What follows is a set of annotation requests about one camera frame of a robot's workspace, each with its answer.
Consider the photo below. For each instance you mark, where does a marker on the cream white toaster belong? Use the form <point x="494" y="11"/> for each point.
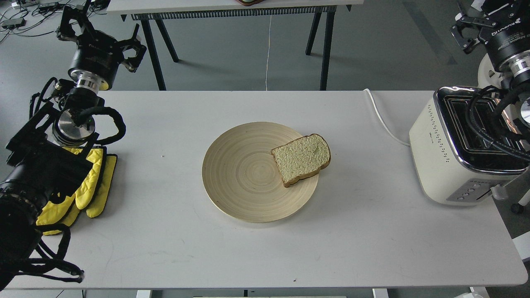
<point x="455" y="166"/>

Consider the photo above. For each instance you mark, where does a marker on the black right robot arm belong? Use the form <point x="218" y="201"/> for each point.
<point x="518" y="73"/>

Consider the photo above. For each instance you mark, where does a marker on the round bamboo plate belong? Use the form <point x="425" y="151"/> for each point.
<point x="242" y="180"/>

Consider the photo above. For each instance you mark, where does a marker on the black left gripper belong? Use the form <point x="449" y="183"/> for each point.
<point x="94" y="56"/>

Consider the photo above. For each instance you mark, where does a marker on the slice of brown bread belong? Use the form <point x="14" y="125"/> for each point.
<point x="301" y="158"/>

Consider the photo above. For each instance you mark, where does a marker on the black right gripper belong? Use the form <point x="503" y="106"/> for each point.
<point x="504" y="38"/>

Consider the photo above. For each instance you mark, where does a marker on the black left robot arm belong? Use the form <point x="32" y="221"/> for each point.
<point x="50" y="153"/>

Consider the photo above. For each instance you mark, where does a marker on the yellow oven mitt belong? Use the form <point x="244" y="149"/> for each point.
<point x="92" y="195"/>

